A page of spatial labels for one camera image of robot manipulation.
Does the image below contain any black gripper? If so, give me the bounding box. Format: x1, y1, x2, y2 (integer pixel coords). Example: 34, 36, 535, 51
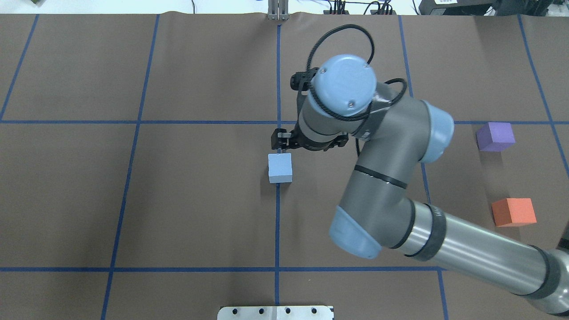
272, 128, 349, 152

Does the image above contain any light blue foam block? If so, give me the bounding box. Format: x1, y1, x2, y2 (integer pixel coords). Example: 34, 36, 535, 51
268, 153, 293, 184

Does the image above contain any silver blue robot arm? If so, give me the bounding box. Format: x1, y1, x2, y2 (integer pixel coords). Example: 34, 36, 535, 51
272, 54, 568, 318

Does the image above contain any purple foam block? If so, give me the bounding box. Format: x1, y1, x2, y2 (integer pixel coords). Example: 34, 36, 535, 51
476, 122, 516, 152

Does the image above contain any orange foam block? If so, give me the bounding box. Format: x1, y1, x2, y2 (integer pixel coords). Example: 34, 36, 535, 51
490, 198, 537, 227

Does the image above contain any brown paper table cover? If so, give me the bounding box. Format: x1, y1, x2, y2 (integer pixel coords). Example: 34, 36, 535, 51
1, 12, 568, 320

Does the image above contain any black equipment box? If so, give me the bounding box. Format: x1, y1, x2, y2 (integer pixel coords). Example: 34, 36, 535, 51
418, 0, 495, 16

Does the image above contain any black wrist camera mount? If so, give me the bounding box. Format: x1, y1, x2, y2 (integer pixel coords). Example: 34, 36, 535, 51
290, 67, 319, 92

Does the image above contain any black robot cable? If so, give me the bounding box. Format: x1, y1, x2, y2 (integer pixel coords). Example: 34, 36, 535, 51
306, 24, 409, 156

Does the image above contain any black cable connectors cluster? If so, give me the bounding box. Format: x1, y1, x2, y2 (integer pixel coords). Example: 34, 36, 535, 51
322, 0, 397, 16

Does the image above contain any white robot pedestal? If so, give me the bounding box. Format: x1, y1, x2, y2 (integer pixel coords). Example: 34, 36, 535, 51
217, 305, 335, 320

